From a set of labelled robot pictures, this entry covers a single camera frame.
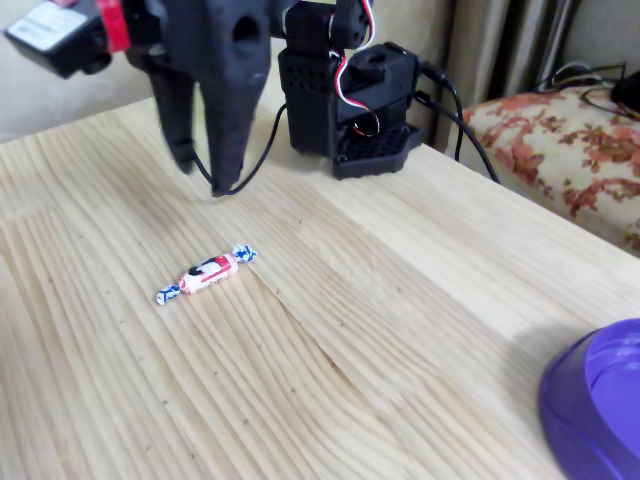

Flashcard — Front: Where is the red white candy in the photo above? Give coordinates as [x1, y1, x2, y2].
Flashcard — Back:
[156, 242, 259, 307]

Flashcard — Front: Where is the purple plastic bowl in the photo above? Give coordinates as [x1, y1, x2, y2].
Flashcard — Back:
[539, 318, 640, 480]

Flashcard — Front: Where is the red tape strip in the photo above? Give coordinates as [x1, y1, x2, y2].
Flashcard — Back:
[96, 0, 132, 55]

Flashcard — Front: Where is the beige curtain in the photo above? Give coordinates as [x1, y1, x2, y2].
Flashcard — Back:
[434, 0, 584, 161]

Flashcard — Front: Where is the floral upholstered sofa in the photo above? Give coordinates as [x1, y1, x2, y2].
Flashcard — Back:
[462, 84, 640, 256]

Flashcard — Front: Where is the black device on sofa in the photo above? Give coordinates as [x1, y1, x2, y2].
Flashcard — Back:
[610, 69, 640, 119]

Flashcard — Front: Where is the thin black camera cable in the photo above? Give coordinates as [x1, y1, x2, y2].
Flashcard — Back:
[192, 102, 290, 197]

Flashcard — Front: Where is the red white black servo wire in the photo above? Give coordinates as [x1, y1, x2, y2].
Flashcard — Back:
[332, 48, 382, 140]
[361, 0, 377, 42]

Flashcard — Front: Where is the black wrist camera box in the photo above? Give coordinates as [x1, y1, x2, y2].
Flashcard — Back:
[3, 0, 112, 80]

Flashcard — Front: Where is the black power cable with plug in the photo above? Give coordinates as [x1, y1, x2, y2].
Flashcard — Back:
[418, 58, 466, 162]
[412, 90, 503, 185]

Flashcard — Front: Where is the thin white cable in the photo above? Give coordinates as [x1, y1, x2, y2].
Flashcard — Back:
[552, 60, 619, 89]

